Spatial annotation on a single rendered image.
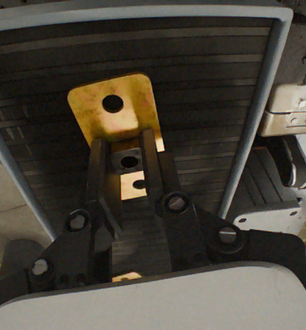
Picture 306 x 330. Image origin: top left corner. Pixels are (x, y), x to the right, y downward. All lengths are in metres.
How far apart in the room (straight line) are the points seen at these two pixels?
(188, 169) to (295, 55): 0.12
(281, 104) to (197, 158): 0.13
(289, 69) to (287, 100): 0.05
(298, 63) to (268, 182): 0.20
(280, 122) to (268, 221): 0.15
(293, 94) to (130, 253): 0.21
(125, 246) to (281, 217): 0.22
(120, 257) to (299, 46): 0.23
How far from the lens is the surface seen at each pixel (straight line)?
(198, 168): 0.16
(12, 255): 2.78
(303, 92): 0.27
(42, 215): 0.19
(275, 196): 0.37
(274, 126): 0.28
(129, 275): 0.30
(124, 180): 0.15
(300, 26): 0.21
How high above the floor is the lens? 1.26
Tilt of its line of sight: 43 degrees down
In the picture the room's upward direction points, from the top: 171 degrees clockwise
